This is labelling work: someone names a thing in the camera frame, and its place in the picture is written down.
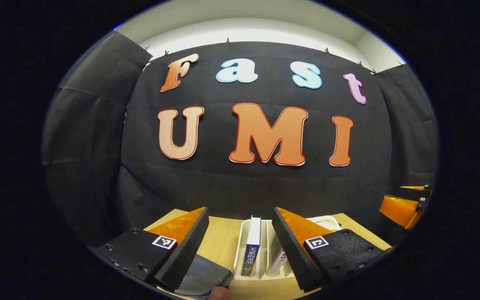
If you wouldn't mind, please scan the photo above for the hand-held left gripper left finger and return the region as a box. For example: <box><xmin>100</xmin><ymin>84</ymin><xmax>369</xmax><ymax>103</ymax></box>
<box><xmin>92</xmin><ymin>207</ymin><xmax>209</xmax><ymax>292</ymax></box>

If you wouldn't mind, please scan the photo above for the white bookshelf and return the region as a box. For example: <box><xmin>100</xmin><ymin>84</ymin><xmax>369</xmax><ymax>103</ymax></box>
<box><xmin>234</xmin><ymin>215</ymin><xmax>341</xmax><ymax>280</ymax></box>

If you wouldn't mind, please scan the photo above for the grey schoolbag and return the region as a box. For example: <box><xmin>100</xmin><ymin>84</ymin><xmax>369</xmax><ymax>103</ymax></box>
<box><xmin>173</xmin><ymin>254</ymin><xmax>234</xmax><ymax>297</ymax></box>

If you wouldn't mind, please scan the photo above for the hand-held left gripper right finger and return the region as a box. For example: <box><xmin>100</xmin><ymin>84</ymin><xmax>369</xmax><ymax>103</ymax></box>
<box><xmin>272</xmin><ymin>207</ymin><xmax>393</xmax><ymax>293</ymax></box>

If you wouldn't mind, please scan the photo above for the portrait cover book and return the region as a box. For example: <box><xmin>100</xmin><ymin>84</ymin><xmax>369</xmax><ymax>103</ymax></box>
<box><xmin>266</xmin><ymin>249</ymin><xmax>287</xmax><ymax>277</ymax></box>

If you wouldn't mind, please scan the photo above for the blue cover book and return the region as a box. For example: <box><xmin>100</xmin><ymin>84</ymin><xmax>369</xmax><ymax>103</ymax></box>
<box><xmin>241</xmin><ymin>216</ymin><xmax>262</xmax><ymax>277</ymax></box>

